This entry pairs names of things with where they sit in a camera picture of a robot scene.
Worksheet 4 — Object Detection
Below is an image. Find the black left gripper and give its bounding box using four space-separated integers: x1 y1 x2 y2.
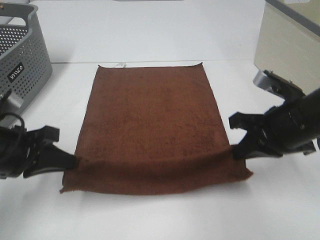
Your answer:
0 125 77 178

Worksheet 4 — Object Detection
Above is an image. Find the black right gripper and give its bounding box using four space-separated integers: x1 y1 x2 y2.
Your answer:
228 89 320 160

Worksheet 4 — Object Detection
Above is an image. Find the brown towel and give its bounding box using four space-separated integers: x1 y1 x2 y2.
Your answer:
61 63 252 195

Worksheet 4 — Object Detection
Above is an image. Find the grey perforated plastic basket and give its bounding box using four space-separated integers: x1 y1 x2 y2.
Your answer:
0 3 53 113

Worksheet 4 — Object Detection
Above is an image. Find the beige storage box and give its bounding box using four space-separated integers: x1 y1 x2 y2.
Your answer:
254 0 320 95

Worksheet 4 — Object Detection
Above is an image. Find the white towel label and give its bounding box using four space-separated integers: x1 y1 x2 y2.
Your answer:
115 62 127 69

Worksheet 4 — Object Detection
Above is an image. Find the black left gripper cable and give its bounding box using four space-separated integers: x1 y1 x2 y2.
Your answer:
0 112 35 156

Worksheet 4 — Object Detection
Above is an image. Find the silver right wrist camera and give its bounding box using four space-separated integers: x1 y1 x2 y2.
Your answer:
252 69 307 101

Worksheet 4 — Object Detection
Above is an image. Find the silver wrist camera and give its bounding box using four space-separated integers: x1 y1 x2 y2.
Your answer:
252 69 307 101
0 89 24 127

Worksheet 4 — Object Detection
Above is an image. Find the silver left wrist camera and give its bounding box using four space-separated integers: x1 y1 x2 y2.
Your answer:
0 89 24 127

